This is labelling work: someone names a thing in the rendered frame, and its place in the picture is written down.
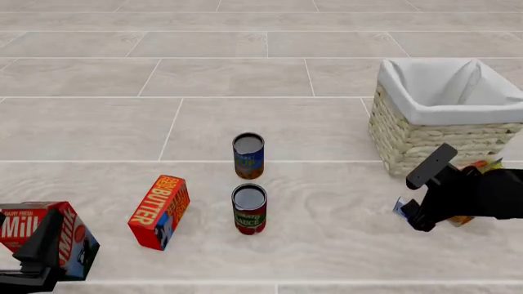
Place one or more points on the white cloth basket liner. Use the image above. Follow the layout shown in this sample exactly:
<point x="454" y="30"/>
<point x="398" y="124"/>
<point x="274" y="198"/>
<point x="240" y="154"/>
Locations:
<point x="433" y="88"/>

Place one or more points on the blue white cream cheese box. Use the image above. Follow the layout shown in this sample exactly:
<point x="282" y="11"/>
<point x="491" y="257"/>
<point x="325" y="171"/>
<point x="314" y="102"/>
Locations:
<point x="399" y="208"/>

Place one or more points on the woven wicker basket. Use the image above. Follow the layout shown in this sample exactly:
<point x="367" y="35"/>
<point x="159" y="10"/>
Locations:
<point x="412" y="144"/>

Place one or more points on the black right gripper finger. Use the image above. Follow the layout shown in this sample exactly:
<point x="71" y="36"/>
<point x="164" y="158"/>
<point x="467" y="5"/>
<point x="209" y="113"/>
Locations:
<point x="413" y="205"/>
<point x="425" y="223"/>

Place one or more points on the red milk carton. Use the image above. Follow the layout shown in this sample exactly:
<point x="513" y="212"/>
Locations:
<point x="77" y="235"/>

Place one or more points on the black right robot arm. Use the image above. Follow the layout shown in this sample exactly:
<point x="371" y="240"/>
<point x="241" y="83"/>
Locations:
<point x="486" y="196"/>

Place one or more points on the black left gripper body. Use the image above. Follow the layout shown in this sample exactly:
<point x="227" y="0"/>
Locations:
<point x="28" y="279"/>

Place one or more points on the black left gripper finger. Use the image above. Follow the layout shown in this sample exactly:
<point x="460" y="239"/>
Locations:
<point x="2" y="220"/>
<point x="43" y="245"/>

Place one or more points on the red butter box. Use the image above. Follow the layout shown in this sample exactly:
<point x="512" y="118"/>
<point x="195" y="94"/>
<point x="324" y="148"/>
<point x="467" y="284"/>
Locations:
<point x="153" y="208"/>

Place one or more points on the orange printed carton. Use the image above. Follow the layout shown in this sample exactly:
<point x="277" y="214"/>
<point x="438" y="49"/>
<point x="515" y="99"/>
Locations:
<point x="484" y="164"/>

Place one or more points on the red tomato sauce can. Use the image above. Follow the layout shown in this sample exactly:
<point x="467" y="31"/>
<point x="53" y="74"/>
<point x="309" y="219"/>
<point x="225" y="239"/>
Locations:
<point x="250" y="214"/>

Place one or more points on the blue soup can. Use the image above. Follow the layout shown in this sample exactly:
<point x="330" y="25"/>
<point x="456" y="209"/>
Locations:
<point x="249" y="159"/>

